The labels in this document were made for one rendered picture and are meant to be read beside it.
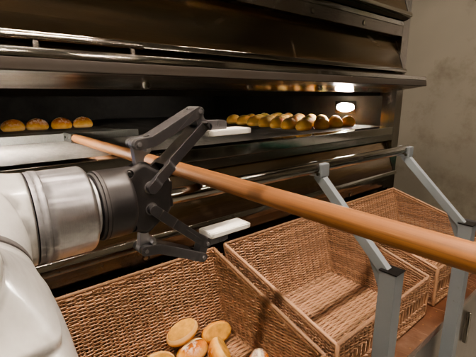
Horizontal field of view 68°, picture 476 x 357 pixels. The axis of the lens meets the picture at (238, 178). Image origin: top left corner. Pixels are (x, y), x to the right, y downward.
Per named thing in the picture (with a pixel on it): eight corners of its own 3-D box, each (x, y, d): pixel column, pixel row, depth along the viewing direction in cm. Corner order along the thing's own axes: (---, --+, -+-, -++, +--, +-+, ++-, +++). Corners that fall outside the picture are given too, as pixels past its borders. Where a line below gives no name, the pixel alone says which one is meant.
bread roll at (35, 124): (27, 130, 167) (26, 119, 165) (24, 129, 171) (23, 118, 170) (51, 129, 173) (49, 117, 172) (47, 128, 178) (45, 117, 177)
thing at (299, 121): (223, 123, 209) (223, 114, 208) (279, 120, 239) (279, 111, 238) (303, 131, 164) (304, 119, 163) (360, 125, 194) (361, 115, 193)
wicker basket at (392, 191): (326, 262, 167) (329, 205, 160) (387, 233, 202) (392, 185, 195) (434, 309, 130) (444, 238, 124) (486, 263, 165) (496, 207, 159)
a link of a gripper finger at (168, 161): (139, 190, 43) (132, 183, 42) (196, 125, 46) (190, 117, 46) (154, 197, 40) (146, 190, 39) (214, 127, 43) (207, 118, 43)
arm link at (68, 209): (25, 248, 38) (83, 234, 42) (46, 280, 31) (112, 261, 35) (13, 165, 36) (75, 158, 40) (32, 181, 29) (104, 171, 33)
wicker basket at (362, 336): (219, 313, 127) (219, 241, 121) (318, 265, 163) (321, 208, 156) (334, 400, 91) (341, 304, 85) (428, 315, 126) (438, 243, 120)
